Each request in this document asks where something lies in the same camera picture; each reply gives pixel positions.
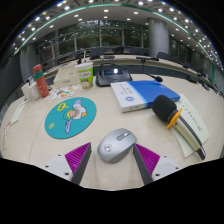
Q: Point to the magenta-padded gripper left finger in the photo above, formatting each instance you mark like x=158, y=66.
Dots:
x=77, y=156

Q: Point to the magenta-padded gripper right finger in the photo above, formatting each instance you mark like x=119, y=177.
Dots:
x=147, y=158

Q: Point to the silver computer mouse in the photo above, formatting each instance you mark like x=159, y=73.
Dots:
x=115, y=146

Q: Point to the round teal cartoon mouse pad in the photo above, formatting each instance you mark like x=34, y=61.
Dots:
x=60, y=125

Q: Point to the pale yellow paper sheet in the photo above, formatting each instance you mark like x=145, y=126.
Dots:
x=196, y=123

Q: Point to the colourful sticker sheet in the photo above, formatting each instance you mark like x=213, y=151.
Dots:
x=63, y=92

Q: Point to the blue and white book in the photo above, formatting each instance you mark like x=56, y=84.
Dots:
x=150, y=91

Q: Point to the white mug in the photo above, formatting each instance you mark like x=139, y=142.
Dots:
x=35, y=90

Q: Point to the beige cardboard box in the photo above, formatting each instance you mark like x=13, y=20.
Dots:
x=66, y=78

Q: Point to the red bottle with green band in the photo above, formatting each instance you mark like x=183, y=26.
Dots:
x=41, y=85

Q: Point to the cartoon paper cup with straw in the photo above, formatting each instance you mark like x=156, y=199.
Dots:
x=85, y=75

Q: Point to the plain white paper cup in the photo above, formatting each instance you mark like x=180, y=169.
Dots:
x=26, y=92

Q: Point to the black gooseneck conference microphone unit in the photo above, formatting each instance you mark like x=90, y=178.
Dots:
x=111, y=78

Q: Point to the black desk microphone unit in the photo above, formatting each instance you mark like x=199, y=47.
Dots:
x=146, y=58

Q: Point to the dark office chairs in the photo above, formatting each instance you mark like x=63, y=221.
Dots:
x=96, y=51

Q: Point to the ceiling lights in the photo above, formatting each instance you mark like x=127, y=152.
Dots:
x=106, y=10

